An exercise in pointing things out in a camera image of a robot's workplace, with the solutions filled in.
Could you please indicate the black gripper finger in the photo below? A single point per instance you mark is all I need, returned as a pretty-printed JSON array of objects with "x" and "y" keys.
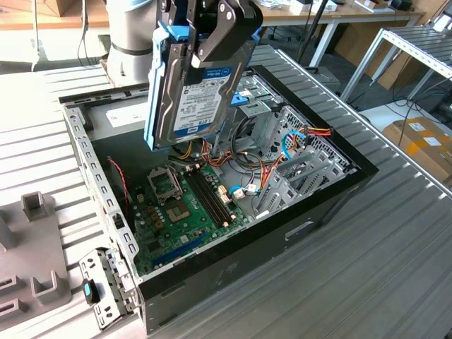
[
  {"x": 169, "y": 10},
  {"x": 226, "y": 31}
]

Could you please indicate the hard disk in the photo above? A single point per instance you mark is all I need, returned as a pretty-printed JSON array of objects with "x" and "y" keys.
[{"x": 197, "y": 106}]

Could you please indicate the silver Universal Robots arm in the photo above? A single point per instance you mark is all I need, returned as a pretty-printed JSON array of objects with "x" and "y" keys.
[{"x": 127, "y": 35}]

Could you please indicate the metal disk bay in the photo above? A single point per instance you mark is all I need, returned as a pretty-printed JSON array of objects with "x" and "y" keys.
[{"x": 279, "y": 185}]

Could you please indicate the long wooden desk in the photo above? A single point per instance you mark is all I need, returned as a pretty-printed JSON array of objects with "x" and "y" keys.
[{"x": 282, "y": 16}]

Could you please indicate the blue plastic drive latch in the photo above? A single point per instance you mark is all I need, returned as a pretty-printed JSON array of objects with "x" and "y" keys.
[{"x": 241, "y": 101}]

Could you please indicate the black tripod stand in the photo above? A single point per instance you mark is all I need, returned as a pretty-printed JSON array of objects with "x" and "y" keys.
[{"x": 312, "y": 31}]

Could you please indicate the metal drive cage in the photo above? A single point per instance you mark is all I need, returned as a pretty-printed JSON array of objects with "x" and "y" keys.
[{"x": 261, "y": 116}]

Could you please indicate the large brown cardboard boxes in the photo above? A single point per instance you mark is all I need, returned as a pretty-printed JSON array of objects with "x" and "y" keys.
[{"x": 353, "y": 46}]

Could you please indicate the grey power supply unit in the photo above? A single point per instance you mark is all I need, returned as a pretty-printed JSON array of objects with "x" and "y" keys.
[{"x": 116, "y": 155}]

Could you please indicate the black RAM slot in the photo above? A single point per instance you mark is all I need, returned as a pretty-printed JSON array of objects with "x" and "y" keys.
[
  {"x": 212, "y": 196},
  {"x": 204, "y": 200},
  {"x": 208, "y": 198},
  {"x": 216, "y": 195}
]

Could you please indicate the CPU socket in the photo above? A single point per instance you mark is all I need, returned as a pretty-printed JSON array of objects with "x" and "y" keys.
[{"x": 178, "y": 212}]

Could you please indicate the green motherboard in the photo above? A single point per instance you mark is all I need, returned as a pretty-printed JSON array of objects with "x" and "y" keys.
[{"x": 176, "y": 234}]

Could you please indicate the blue expansion slot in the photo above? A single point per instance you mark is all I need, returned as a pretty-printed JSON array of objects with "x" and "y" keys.
[{"x": 180, "y": 249}]

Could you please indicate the cardboard box with labels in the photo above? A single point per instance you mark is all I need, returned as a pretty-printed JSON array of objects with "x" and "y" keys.
[{"x": 416, "y": 148}]

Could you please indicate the black open PC case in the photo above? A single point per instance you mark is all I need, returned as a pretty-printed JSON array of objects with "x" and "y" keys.
[{"x": 247, "y": 268}]

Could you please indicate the grey parts rack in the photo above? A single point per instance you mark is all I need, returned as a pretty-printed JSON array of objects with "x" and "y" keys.
[{"x": 31, "y": 247}]

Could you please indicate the metal slat shelf frame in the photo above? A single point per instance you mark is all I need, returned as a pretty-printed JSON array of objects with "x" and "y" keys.
[{"x": 416, "y": 39}]

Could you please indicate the hinged metal slot bracket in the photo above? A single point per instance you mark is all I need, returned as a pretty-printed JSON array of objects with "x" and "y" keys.
[{"x": 120, "y": 272}]

